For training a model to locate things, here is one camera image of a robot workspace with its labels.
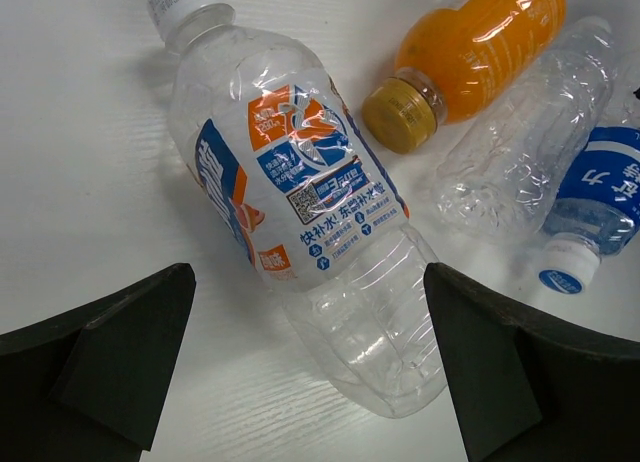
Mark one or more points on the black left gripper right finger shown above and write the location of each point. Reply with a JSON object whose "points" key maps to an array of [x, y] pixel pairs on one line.
{"points": [[529, 386]]}

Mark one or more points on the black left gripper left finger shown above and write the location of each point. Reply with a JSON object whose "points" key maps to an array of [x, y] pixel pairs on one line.
{"points": [[90, 384]]}

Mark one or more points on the blue orange label clear bottle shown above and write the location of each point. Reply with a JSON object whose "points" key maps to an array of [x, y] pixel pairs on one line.
{"points": [[264, 132]]}

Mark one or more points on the clear unlabelled plastic bottle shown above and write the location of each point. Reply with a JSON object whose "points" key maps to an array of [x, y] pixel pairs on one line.
{"points": [[500, 181]]}

